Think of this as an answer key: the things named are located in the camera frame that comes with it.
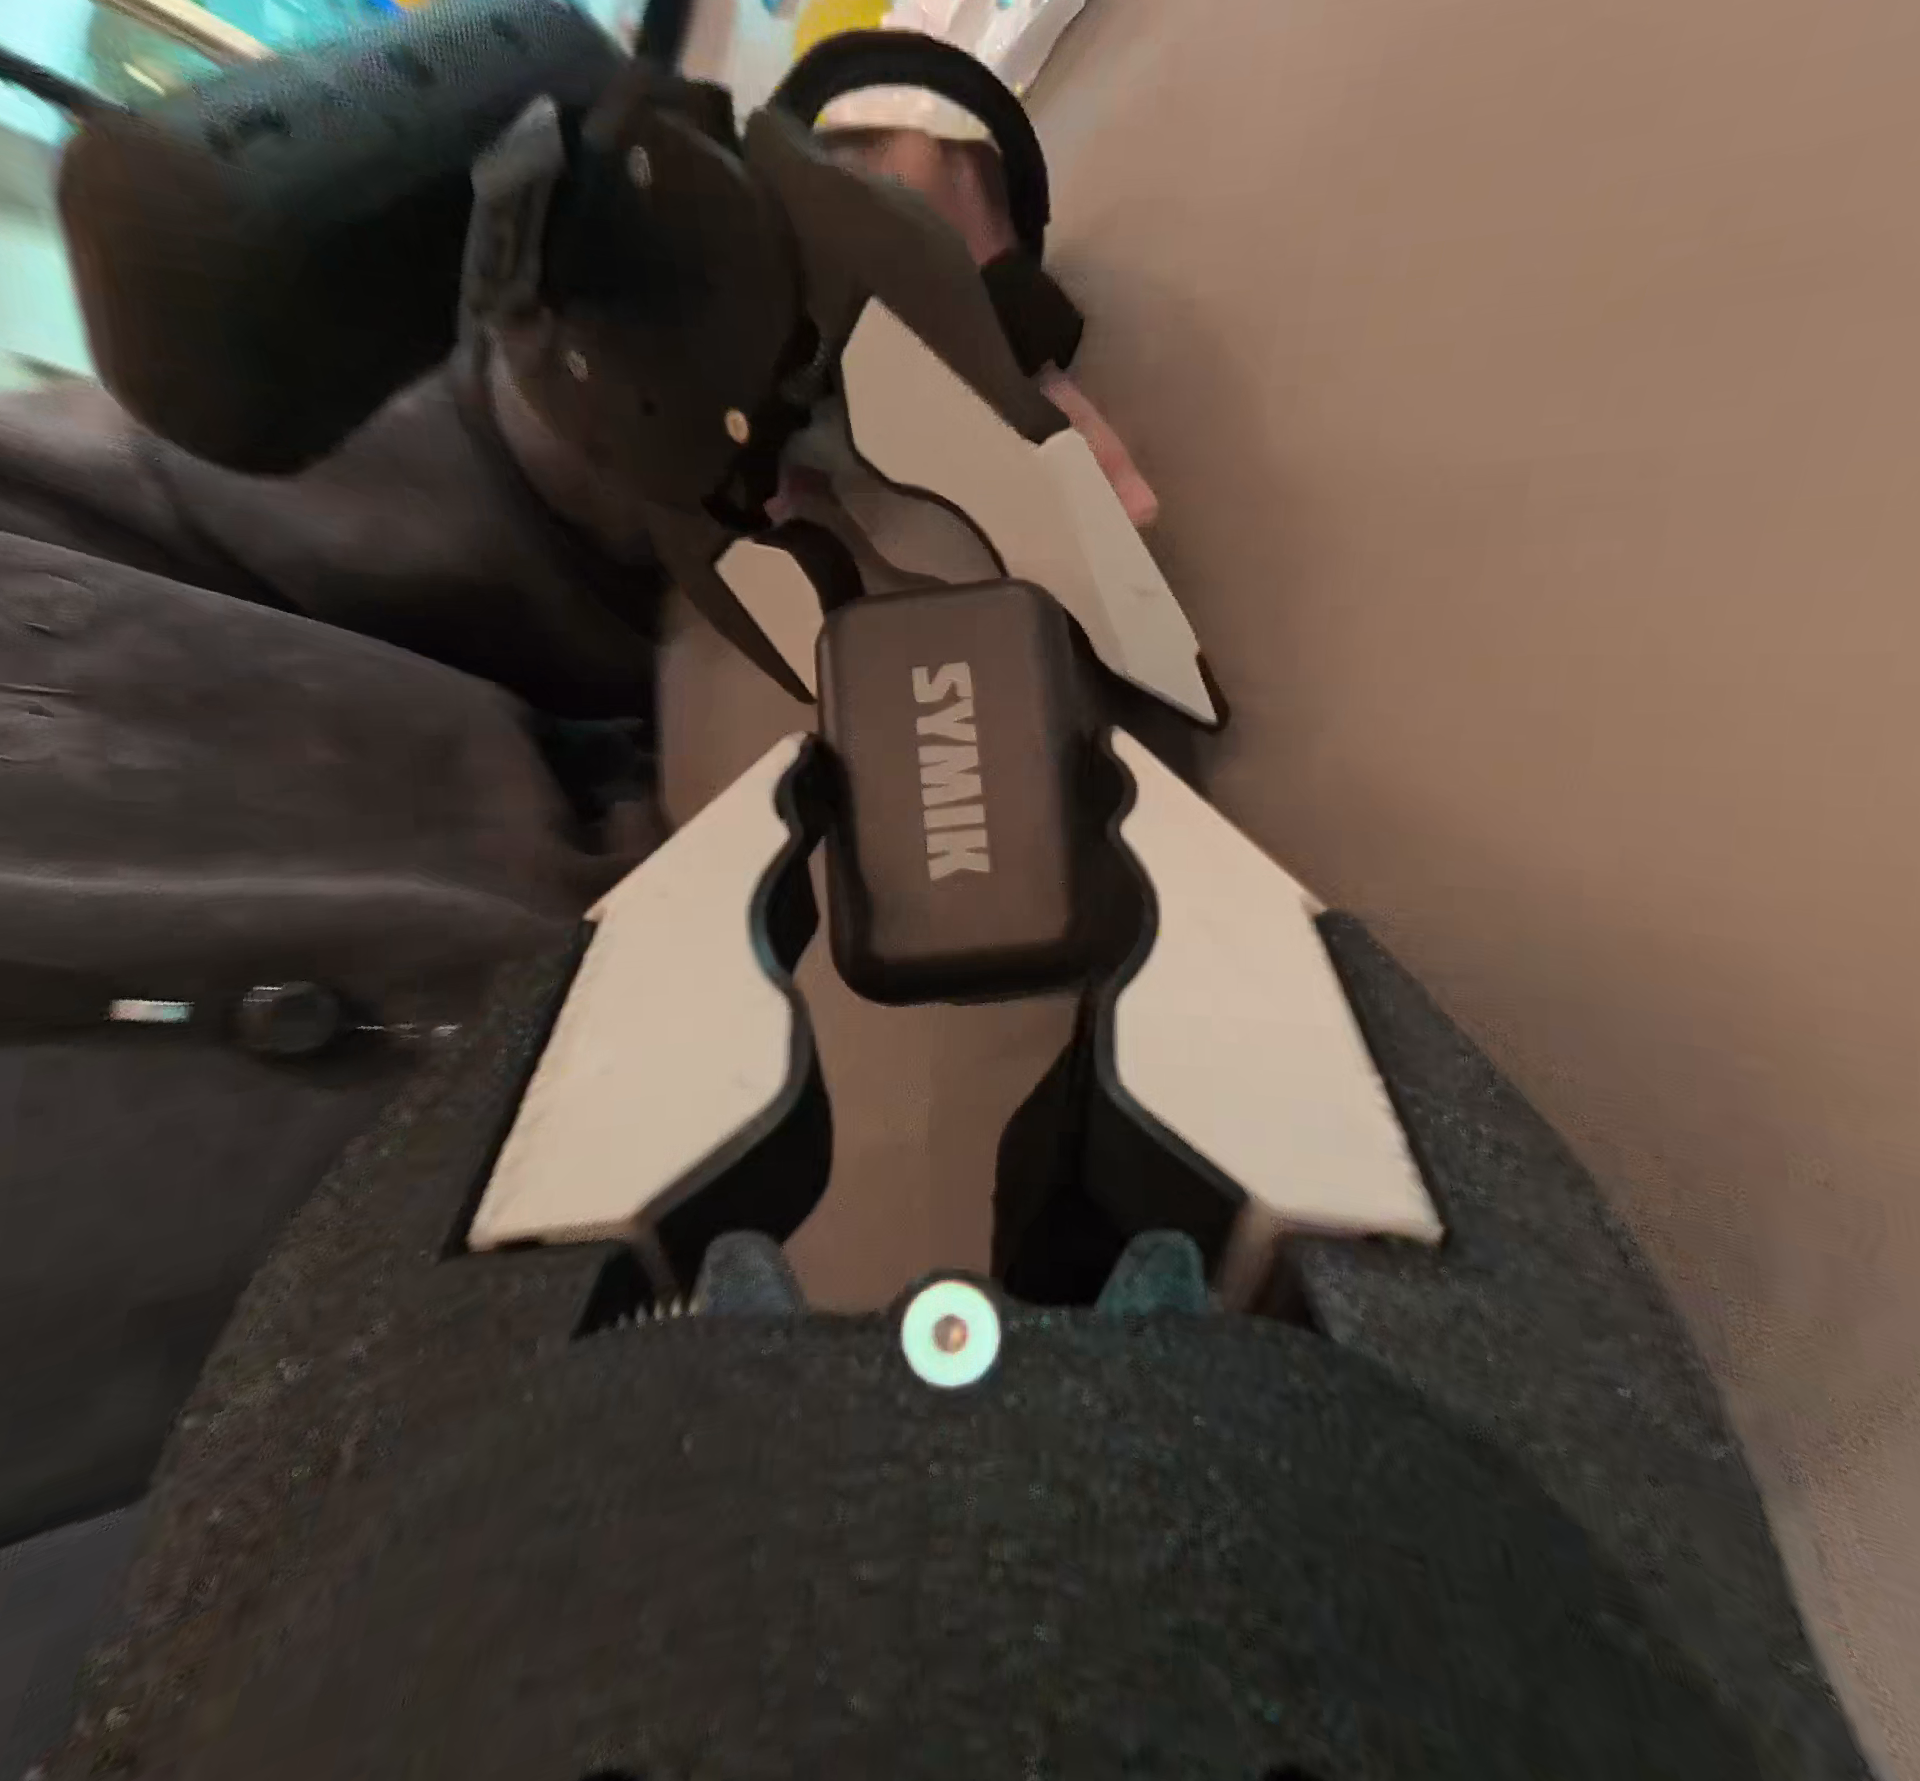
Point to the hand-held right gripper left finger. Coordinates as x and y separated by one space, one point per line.
675 1030

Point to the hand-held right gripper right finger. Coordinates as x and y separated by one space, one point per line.
1243 1030

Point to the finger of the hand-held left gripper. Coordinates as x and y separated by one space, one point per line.
1036 521
772 580

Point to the small black case white print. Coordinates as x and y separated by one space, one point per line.
960 790

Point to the grey desk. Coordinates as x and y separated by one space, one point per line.
1498 612

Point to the person's left hand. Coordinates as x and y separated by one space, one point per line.
1116 461

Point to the yellow packet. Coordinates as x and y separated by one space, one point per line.
841 10

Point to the person's dark grey clothing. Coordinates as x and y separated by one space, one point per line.
227 762

